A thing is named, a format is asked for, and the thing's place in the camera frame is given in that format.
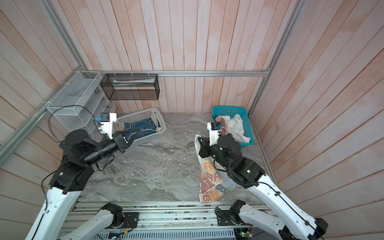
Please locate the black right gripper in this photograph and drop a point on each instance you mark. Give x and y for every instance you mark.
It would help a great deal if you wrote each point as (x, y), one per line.
(206, 147)

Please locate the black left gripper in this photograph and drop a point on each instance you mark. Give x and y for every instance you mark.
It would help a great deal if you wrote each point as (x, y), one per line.
(120, 140)

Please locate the blue and cream towel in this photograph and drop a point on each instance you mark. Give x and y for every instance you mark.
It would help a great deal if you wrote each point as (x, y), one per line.
(147, 126)

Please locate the multicolour lettered towel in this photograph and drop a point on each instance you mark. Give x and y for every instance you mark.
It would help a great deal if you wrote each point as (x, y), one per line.
(214, 184)

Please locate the red and white towel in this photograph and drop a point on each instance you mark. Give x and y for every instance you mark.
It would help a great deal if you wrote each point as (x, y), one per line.
(223, 120)

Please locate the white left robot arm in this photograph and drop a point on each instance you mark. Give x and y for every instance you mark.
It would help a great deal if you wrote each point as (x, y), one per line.
(81, 154)

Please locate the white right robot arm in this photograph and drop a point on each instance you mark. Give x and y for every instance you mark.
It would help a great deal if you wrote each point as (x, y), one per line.
(289, 223)

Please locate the white towel in basket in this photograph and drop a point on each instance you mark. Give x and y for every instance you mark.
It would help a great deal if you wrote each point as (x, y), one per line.
(235, 127)

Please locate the white plastic laundry basket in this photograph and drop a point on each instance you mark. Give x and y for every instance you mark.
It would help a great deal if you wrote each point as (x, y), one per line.
(140, 115)

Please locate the teal plastic basket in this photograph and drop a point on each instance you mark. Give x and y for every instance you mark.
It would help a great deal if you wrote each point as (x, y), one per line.
(231, 112)

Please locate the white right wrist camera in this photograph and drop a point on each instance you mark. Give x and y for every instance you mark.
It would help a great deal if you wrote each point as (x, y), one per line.
(215, 129)

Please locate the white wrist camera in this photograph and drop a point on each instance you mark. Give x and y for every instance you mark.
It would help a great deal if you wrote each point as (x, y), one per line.
(106, 124)
(215, 129)

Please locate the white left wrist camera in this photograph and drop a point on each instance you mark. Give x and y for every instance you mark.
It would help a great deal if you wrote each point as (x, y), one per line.
(106, 124)

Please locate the black mesh wall basket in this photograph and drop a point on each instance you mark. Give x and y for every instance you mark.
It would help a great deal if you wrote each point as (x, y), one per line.
(131, 87)

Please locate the white wire mesh shelf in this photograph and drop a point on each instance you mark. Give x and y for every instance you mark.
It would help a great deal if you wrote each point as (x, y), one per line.
(79, 102)

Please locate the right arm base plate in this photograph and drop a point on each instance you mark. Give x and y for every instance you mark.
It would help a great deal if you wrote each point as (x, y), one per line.
(224, 218)

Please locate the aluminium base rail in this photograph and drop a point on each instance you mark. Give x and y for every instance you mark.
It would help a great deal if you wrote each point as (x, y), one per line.
(153, 215)

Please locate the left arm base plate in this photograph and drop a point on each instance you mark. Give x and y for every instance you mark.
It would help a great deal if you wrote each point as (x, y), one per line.
(130, 220)

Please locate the aluminium wall rail back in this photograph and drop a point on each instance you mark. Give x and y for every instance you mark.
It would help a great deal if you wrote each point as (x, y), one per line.
(224, 73)

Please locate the aluminium wall rail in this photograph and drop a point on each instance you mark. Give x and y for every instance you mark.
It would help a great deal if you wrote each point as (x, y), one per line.
(22, 133)
(224, 73)

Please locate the aluminium wall rail left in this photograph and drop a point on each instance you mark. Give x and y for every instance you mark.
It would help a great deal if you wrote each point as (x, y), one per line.
(22, 133)

